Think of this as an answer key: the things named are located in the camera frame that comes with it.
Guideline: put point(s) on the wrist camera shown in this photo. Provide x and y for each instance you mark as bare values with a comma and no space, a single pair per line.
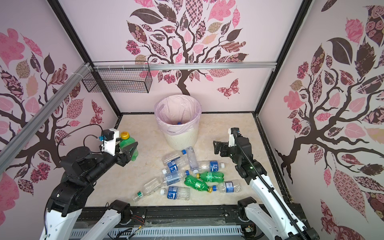
233,133
109,139

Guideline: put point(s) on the clear bottle green cap lower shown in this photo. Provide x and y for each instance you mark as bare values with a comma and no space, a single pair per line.
148,189

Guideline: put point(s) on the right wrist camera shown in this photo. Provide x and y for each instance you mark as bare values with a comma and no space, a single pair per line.
233,133

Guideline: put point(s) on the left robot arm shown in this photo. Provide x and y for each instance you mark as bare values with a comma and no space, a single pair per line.
82,170

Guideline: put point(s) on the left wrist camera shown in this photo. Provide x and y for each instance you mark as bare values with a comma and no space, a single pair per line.
109,139

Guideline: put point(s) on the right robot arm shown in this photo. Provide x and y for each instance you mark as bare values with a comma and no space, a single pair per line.
275,219

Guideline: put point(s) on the horizontal aluminium rail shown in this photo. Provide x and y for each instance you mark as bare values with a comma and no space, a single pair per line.
199,66

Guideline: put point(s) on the clear bottle blue cap tall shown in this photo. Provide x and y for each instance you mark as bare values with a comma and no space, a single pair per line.
194,165

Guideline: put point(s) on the black base frame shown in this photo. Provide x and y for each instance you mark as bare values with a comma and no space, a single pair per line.
175,216

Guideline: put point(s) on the cream ribbed trash bin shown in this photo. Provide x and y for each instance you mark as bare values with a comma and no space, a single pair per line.
182,141

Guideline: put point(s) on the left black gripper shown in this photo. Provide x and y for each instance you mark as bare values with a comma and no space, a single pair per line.
122,159

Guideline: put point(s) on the black wire basket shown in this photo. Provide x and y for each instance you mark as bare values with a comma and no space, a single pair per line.
119,77

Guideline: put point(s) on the blue label bottle right lower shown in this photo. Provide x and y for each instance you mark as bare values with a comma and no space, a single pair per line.
233,186

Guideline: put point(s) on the white slotted cable duct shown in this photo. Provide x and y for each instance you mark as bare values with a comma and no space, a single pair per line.
166,232

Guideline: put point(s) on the blue label bottle front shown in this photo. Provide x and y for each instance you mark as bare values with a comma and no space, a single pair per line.
176,193

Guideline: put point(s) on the pink plastic bin liner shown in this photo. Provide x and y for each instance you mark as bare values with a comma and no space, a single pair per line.
177,108

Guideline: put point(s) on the diagonal aluminium rail left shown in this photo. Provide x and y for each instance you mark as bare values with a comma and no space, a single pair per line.
12,149

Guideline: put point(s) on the clear bottle white cap blue label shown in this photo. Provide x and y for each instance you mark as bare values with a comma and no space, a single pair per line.
210,166

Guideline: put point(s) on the clear bottle blue cap centre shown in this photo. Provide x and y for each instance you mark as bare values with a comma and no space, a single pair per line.
175,177

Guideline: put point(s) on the clear bottle blue cap crushed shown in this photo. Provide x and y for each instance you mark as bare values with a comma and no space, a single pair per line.
173,156

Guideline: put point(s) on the green bottle yellow cap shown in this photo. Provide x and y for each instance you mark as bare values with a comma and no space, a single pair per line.
197,184
127,140

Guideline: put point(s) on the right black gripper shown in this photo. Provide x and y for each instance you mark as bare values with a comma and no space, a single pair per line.
218,147

